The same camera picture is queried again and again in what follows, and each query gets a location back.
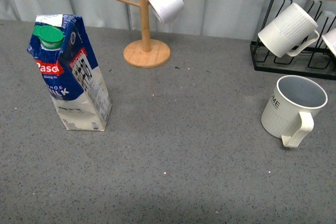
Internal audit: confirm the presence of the blue white milk carton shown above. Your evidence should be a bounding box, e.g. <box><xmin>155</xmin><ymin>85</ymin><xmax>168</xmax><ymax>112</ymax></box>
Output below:
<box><xmin>27</xmin><ymin>14</ymin><xmax>112</xmax><ymax>131</ymax></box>

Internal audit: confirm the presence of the cream ribbed mug grey inside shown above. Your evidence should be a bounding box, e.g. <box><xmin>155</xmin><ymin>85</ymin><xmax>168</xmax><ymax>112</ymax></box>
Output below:
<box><xmin>261</xmin><ymin>75</ymin><xmax>328</xmax><ymax>148</ymax></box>

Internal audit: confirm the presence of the wooden mug tree stand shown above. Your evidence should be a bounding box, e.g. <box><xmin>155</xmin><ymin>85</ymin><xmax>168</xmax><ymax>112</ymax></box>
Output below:
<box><xmin>115</xmin><ymin>0</ymin><xmax>171</xmax><ymax>69</ymax></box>

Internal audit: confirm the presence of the white mug on tree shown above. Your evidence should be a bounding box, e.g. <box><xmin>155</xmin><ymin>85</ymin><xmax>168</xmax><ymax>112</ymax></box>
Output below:
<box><xmin>149</xmin><ymin>0</ymin><xmax>184</xmax><ymax>24</ymax></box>

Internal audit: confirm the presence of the cream ribbed mug on rack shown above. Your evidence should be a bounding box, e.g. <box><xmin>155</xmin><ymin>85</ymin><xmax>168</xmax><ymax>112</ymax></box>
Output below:
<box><xmin>258</xmin><ymin>3</ymin><xmax>320</xmax><ymax>58</ymax></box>

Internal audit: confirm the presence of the black wire mug rack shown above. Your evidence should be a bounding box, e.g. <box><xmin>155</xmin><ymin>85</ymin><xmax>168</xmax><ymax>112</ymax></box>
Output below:
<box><xmin>250</xmin><ymin>0</ymin><xmax>335</xmax><ymax>80</ymax></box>

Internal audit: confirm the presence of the white mug black handle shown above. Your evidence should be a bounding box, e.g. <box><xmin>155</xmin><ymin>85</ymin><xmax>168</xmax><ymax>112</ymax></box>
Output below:
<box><xmin>322</xmin><ymin>28</ymin><xmax>336</xmax><ymax>56</ymax></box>

